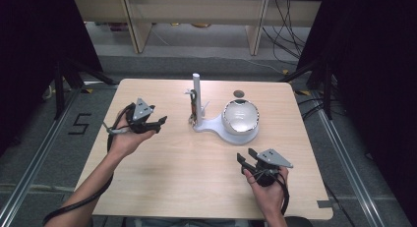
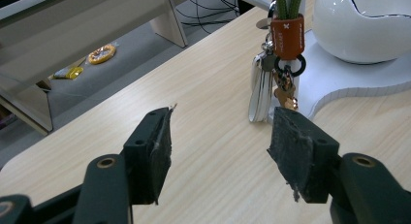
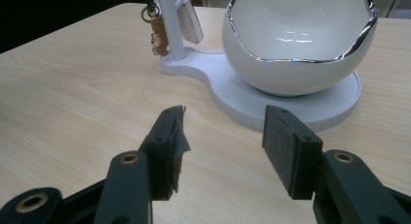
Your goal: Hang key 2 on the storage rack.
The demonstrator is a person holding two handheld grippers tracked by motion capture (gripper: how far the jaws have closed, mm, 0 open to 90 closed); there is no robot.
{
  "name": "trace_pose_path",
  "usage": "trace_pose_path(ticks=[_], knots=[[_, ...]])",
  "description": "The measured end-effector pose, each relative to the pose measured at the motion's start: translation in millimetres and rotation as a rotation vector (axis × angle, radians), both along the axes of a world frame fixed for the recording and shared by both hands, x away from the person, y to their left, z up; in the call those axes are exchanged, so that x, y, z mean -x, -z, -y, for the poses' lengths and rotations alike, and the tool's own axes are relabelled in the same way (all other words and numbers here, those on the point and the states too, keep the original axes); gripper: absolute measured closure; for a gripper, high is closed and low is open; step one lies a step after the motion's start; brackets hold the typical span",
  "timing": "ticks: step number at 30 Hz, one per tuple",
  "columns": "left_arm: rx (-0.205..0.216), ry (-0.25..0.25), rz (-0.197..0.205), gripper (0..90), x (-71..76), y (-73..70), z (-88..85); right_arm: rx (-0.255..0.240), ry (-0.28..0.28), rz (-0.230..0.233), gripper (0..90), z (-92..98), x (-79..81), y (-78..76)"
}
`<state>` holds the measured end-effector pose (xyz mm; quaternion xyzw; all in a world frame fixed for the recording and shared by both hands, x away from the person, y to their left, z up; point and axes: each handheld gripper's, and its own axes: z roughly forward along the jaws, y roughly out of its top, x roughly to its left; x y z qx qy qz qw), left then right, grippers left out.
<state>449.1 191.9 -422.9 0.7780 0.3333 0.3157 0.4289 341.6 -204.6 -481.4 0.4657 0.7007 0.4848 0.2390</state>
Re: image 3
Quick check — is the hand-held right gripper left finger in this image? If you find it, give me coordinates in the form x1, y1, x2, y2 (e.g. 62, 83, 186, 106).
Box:
92, 104, 192, 224

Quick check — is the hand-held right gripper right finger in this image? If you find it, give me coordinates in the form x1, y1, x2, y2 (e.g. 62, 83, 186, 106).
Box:
262, 104, 411, 224

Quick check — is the white key stand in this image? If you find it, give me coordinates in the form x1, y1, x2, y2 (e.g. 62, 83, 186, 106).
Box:
156, 0, 363, 133

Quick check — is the green cord keychain brown charm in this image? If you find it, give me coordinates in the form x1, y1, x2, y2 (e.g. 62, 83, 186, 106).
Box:
141, 0, 170, 57

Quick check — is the white bowl with chrome rim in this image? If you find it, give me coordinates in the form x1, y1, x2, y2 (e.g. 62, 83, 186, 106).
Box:
221, 0, 379, 98

